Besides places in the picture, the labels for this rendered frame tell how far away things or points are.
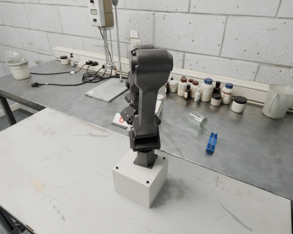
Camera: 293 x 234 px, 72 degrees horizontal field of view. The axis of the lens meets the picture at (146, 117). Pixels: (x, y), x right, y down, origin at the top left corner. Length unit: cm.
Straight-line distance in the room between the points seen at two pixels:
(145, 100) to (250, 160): 58
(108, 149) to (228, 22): 93
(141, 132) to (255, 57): 90
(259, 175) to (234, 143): 18
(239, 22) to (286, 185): 83
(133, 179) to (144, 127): 16
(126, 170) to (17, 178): 42
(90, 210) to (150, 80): 46
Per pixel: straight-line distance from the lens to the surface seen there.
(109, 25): 123
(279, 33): 128
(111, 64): 131
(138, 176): 63
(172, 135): 95
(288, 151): 105
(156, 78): 41
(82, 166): 83
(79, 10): 183
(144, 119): 53
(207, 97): 124
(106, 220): 68
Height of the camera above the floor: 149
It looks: 33 degrees down
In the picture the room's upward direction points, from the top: straight up
